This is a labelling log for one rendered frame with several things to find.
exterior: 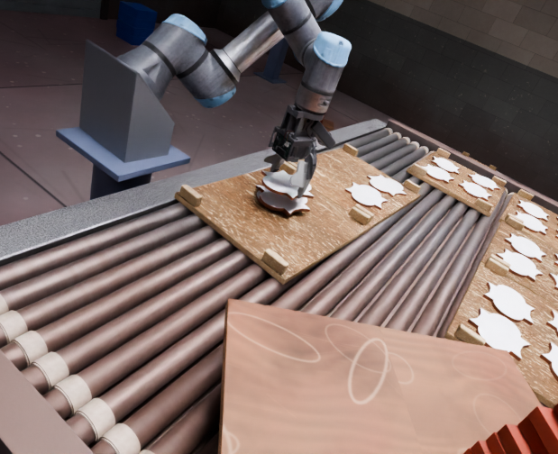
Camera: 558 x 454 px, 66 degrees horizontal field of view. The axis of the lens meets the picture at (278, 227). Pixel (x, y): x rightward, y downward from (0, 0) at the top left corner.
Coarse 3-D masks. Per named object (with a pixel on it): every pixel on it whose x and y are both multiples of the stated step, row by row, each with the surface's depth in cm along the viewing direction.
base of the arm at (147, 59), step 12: (144, 48) 113; (156, 48) 113; (132, 60) 110; (144, 60) 112; (156, 60) 113; (168, 60) 115; (144, 72) 111; (156, 72) 113; (168, 72) 116; (156, 84) 114; (168, 84) 119; (156, 96) 116
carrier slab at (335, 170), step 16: (304, 160) 142; (320, 160) 147; (336, 160) 152; (352, 160) 157; (320, 176) 136; (336, 176) 140; (352, 176) 145; (384, 176) 154; (320, 192) 127; (336, 192) 130; (368, 208) 128; (384, 208) 132; (400, 208) 137; (368, 224) 120
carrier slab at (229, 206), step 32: (224, 192) 109; (256, 192) 114; (224, 224) 97; (256, 224) 102; (288, 224) 106; (320, 224) 111; (352, 224) 117; (256, 256) 92; (288, 256) 95; (320, 256) 99
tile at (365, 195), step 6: (354, 186) 136; (360, 186) 137; (366, 186) 139; (348, 192) 132; (354, 192) 132; (360, 192) 134; (366, 192) 135; (372, 192) 137; (378, 192) 138; (354, 198) 129; (360, 198) 130; (366, 198) 131; (372, 198) 133; (378, 198) 134; (366, 204) 128; (372, 204) 129; (378, 204) 130
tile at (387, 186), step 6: (372, 180) 145; (378, 180) 146; (384, 180) 148; (390, 180) 150; (372, 186) 142; (378, 186) 142; (384, 186) 144; (390, 186) 145; (396, 186) 147; (402, 186) 149; (384, 192) 141; (390, 192) 142; (396, 192) 143; (402, 192) 145
